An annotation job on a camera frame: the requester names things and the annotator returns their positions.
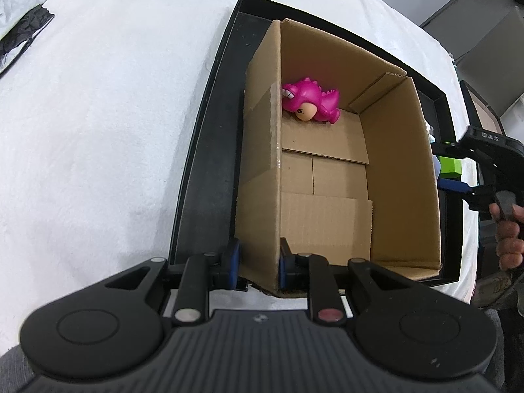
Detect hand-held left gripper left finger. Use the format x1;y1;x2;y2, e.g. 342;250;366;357
104;238;243;324

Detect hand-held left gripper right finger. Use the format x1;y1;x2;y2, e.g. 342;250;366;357
278;237;414;324

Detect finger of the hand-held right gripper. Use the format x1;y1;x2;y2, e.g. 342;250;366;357
436;177;482;198
430;141;468;159

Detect green toy block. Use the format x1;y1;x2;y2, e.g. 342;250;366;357
436;156;464;179

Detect brown cardboard box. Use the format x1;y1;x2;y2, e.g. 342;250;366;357
235;18;445;297

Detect black plastic tray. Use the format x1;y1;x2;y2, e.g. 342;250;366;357
169;0;471;291

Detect pink dinosaur toy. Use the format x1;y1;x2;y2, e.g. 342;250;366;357
281;76;341;124

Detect person's right hand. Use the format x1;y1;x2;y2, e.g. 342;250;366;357
489;204;524;271

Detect black framed tan board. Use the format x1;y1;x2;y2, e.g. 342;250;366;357
460;79;509;140

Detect person's grey trousers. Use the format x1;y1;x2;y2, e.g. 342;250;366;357
0;344;37;393

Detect black garment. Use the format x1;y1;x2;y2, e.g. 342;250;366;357
0;4;55;76

